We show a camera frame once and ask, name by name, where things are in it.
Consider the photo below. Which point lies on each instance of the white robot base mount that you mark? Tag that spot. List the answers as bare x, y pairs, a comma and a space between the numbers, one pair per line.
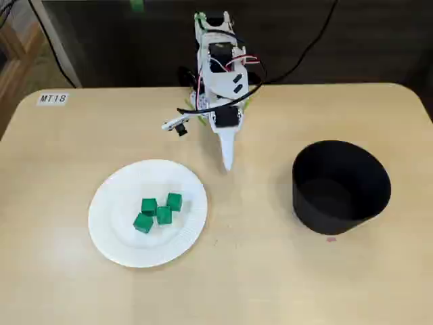
199, 101

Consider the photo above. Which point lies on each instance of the wooden furniture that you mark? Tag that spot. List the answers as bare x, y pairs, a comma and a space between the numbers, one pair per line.
13, 67

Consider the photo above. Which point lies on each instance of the green block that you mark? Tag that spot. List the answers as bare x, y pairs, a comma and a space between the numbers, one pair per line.
164, 215
174, 202
149, 205
143, 223

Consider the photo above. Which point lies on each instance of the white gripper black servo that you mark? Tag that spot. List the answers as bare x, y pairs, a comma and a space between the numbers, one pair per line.
224, 120

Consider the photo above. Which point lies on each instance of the dark partition panel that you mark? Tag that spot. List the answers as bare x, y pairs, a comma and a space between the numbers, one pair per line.
135, 50

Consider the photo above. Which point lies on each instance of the white paper plate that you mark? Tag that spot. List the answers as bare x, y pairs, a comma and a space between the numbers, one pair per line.
118, 203

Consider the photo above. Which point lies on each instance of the small pink sticker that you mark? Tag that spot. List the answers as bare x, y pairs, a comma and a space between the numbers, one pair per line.
331, 239

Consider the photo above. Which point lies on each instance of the black table clamp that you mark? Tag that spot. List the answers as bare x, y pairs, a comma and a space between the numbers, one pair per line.
185, 76

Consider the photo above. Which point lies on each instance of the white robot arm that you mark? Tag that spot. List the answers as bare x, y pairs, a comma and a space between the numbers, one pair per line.
220, 83

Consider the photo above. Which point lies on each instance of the green tape piece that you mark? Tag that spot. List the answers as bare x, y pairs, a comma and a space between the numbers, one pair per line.
137, 5

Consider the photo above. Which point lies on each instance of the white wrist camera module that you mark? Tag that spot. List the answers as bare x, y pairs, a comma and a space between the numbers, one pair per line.
172, 123

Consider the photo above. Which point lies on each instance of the black pot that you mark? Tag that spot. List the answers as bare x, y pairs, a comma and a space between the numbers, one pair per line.
338, 223

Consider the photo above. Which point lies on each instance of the white metal post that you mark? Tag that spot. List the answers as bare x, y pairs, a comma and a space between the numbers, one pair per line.
62, 50

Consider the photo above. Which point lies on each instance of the white MT18 label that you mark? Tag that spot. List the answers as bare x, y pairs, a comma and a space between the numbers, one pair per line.
52, 99

